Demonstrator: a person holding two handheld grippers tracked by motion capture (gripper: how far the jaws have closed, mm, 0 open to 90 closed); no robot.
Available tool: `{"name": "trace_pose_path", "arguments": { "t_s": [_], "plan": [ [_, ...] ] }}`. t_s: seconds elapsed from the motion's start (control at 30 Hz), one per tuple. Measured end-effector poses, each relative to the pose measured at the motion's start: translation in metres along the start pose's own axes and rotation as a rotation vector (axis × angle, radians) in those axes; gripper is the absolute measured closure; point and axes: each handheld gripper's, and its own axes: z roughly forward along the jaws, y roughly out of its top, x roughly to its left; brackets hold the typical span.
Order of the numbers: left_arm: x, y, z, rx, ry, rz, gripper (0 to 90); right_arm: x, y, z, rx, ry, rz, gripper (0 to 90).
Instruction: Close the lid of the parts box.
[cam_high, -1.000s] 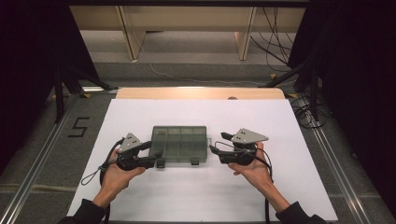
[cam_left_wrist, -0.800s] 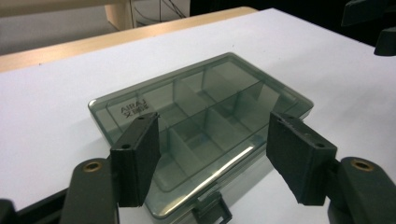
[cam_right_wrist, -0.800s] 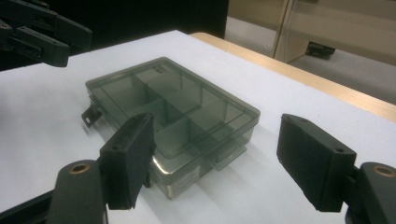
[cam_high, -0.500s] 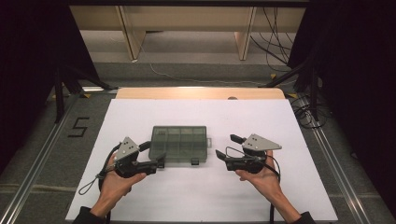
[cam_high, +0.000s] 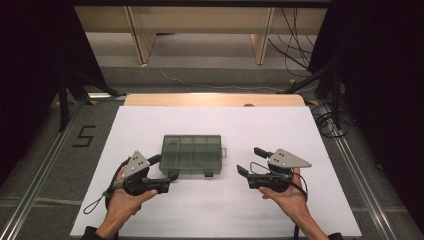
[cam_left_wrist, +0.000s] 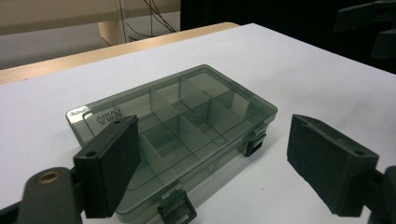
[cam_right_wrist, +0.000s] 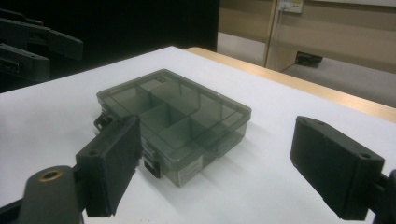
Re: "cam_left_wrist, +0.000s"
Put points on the black curtain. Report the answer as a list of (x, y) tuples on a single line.
[(280, 15)]

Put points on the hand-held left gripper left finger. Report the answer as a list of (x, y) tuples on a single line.
[(106, 174)]

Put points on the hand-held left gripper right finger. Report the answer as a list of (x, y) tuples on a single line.
[(330, 161)]

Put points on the white table sheet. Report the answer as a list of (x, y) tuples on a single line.
[(295, 77)]

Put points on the translucent grey compartment box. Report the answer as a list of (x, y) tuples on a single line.
[(199, 102)]

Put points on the beige wooden desk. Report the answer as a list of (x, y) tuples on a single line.
[(46, 12)]

